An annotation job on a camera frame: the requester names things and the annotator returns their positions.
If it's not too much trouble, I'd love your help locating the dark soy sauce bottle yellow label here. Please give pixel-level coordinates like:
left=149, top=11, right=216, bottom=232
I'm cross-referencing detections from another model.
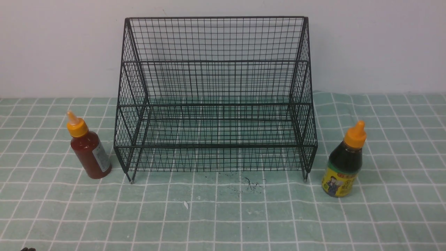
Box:
left=322, top=120, right=367, bottom=197

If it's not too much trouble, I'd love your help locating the red sauce bottle orange cap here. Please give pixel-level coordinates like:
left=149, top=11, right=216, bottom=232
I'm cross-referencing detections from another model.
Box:
left=67, top=110, right=112, bottom=179

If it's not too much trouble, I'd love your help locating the green checkered tablecloth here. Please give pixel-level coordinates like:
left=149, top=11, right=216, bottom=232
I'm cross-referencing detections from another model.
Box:
left=0, top=92, right=446, bottom=251

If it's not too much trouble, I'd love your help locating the black wire mesh shelf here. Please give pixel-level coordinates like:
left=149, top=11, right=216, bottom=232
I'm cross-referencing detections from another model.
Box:
left=113, top=16, right=318, bottom=183

